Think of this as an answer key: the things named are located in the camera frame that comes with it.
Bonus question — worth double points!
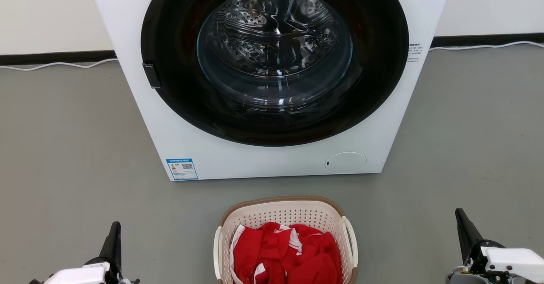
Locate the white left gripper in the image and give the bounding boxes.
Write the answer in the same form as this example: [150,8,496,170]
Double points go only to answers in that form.
[29,222,140,284]

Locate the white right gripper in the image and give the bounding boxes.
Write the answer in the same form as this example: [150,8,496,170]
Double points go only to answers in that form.
[446,208,544,284]

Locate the red and white garment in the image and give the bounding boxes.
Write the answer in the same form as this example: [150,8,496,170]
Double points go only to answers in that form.
[229,222,343,284]

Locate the cream perforated laundry basket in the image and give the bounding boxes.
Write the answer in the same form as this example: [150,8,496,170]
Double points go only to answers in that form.
[213,196,359,284]

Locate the blue energy label sticker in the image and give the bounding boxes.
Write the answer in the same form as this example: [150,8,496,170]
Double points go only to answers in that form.
[166,159,199,181]

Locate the round white filter cover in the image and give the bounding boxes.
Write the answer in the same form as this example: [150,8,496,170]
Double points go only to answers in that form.
[325,152,367,174]

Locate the white front-load washing machine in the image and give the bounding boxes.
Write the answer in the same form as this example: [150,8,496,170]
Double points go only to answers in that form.
[86,0,454,182]

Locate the black round washer door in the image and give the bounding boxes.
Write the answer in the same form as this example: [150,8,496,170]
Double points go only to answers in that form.
[141,0,409,147]

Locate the steel washer drum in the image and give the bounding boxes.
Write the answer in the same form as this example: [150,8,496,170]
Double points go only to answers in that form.
[204,0,347,78]

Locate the black door handle latch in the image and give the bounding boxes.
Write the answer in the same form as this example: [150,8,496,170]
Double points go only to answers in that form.
[142,63,162,90]

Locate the white floor cable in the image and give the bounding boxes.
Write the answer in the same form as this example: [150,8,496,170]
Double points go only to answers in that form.
[428,41,544,51]
[0,58,119,71]

